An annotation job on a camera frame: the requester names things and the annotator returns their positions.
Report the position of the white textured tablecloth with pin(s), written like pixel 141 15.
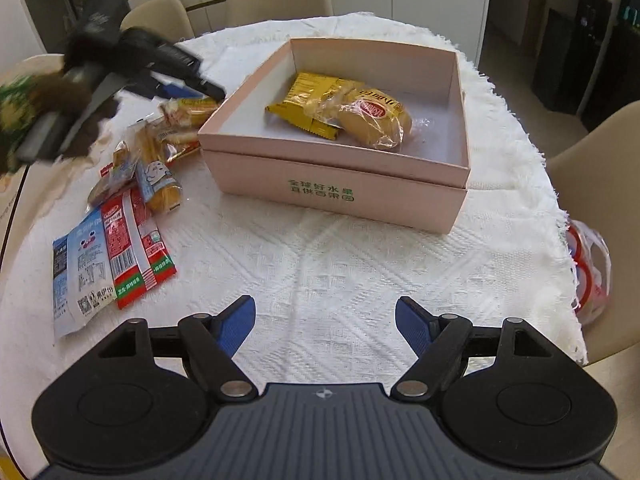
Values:
pixel 325 270

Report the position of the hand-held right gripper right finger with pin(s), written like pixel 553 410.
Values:
pixel 412 326

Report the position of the clear packet of orange cakes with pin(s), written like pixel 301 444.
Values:
pixel 170 142

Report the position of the blue cartoon snack packet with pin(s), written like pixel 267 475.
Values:
pixel 85 260

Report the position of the red and white plastic bag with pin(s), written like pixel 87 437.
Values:
pixel 590 270

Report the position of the yellow snack packet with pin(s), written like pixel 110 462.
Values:
pixel 295 107

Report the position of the red sausage packet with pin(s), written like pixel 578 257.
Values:
pixel 156 255
pixel 122 255

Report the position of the beige dining chair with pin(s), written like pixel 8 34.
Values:
pixel 592 185

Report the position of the cartoon print cake packet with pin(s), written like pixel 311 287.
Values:
pixel 160 185

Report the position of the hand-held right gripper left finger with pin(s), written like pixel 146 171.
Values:
pixel 238 327

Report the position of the pink cardboard box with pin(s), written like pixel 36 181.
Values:
pixel 325 182

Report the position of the striped clear cake packet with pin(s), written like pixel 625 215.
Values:
pixel 190 110

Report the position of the clear packet of brown cake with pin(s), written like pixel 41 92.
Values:
pixel 117 165

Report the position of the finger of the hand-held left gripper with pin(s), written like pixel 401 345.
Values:
pixel 172 92
pixel 175 62

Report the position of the beige chair back left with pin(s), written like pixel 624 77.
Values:
pixel 155 20

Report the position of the black water dispenser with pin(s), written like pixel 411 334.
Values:
pixel 565 55

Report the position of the dark sideboard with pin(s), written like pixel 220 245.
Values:
pixel 622 60

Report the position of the clear bread packet red label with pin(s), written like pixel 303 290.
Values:
pixel 372 120

